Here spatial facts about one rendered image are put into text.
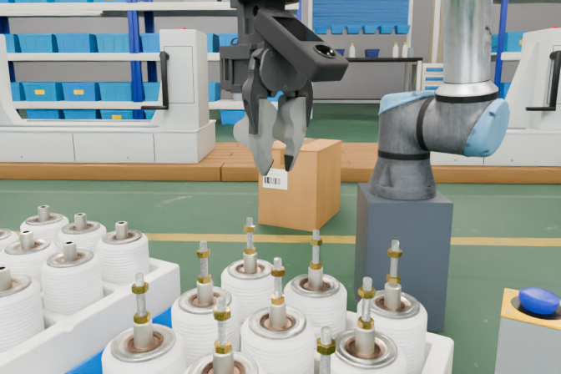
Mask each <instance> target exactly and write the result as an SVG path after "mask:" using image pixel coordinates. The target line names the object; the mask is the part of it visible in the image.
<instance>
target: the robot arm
mask: <svg viewBox="0 0 561 374"><path fill-rule="evenodd" d="M299 1H300V0H230V8H236V9H237V21H238V38H233V39H232V40H231V42H230V46H220V89H221V90H225V91H229V92H230V93H231V94H242V101H243V105H244V108H245V117H244V118H243V119H242V120H240V121H239V122H237V123H236V124H235V126H234V130H233V134H234V137H235V140H236V141H238V142H239V143H241V144H243V145H244V146H245V147H247V148H248V149H250V151H251V153H252V156H253V159H254V162H255V166H256V168H257V169H258V170H259V172H260V175H262V176H267V174H268V172H269V170H270V167H271V166H272V164H273V162H274V160H273V157H272V153H271V150H272V145H273V143H274V140H273V137H274V138H276V139H278V140H279V141H280V142H282V143H283V144H285V145H286V151H285V154H284V158H285V169H286V172H290V171H292V169H293V166H294V164H295V162H296V159H297V156H298V154H299V152H300V150H301V146H302V144H303V141H304V138H305V135H306V130H307V129H308V127H309V123H310V118H311V110H312V105H313V88H312V83H317V82H333V81H341V80H342V78H343V76H344V74H345V72H346V70H347V68H348V65H349V63H348V61H347V60H346V59H345V58H344V57H342V56H341V55H340V54H339V53H338V52H337V51H336V50H335V49H334V48H332V47H331V46H330V45H329V44H327V43H326V42H325V41H324V40H322V39H321V38H320V37H319V36H317V35H316V34H315V33H314V32H313V31H311V30H310V29H309V28H308V27H307V26H306V25H305V24H304V23H302V22H301V21H300V20H299V19H298V18H296V17H295V16H294V15H293V14H291V13H290V12H289V11H285V10H286V5H290V4H295V3H298V2H299ZM492 15H493V0H443V83H442V85H441V86H440V87H439V88H438V89H437V90H436V91H435V93H434V91H433V90H423V91H414V92H405V93H392V94H387V95H385V96H383V97H382V99H381V102H380V112H379V113H378V116H379V130H378V151H377V161H376V164H375V167H374V169H373V171H372V174H371V178H370V179H369V186H368V191H369V192H370V193H371V194H373V195H375V196H378V197H382V198H385V199H389V200H407V201H414V200H429V199H431V198H433V197H435V196H436V190H437V185H436V181H435V179H434V175H433V172H432V166H431V163H430V154H431V151H432V152H438V153H444V154H456V155H462V156H465V157H468V158H469V157H479V158H486V157H488V156H490V155H492V154H494V153H495V152H496V151H497V149H498V148H499V146H500V145H501V143H502V142H503V139H504V136H505V134H506V131H507V128H508V122H509V115H510V109H509V105H508V102H507V101H506V100H503V99H499V98H498V87H497V86H496V85H495V84H494V83H493V82H492V81H491V80H490V71H491V44H492ZM235 39H238V40H237V43H233V41H234V40H235ZM224 70H225V81H224ZM311 82H312V83H311ZM278 91H281V92H282V93H283V95H281V96H280V97H279V98H278V103H277V104H278V113H277V115H276V107H275V106H274V105H273V104H272V103H271V101H270V100H269V99H267V98H268V97H269V98H274V97H275V96H276V94H277V93H278ZM435 96H436V97H435Z"/></svg>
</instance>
